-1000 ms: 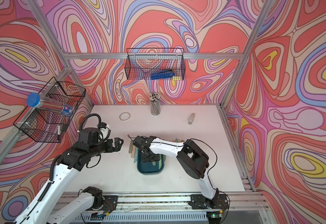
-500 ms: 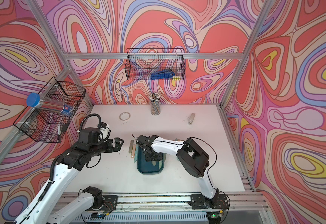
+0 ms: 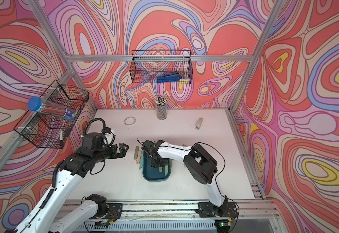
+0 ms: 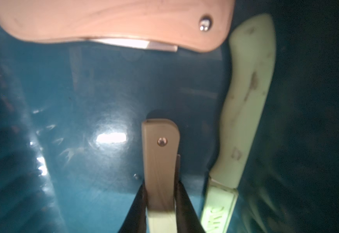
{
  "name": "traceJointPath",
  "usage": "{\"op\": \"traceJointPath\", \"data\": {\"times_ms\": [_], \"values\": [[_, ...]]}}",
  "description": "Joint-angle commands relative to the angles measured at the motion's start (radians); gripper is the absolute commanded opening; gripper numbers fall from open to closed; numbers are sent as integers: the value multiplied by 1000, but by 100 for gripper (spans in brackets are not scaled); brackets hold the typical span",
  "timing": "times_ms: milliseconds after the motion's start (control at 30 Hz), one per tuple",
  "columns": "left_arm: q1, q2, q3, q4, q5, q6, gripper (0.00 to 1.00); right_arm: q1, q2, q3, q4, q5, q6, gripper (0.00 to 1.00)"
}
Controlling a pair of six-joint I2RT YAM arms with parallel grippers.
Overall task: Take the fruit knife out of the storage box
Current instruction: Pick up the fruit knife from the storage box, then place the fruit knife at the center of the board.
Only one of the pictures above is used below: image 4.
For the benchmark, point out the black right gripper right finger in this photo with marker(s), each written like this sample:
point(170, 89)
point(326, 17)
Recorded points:
point(186, 217)

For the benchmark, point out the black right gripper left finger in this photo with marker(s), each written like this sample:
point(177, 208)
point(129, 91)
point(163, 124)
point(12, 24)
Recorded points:
point(135, 221)

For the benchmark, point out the pale green fruit knife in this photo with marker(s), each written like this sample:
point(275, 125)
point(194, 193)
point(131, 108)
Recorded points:
point(253, 54)

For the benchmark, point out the pink folding knife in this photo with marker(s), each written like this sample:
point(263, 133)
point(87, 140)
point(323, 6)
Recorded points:
point(200, 26)

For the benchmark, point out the teal plastic storage box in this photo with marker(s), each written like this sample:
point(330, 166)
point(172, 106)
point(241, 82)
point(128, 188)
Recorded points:
point(70, 127)

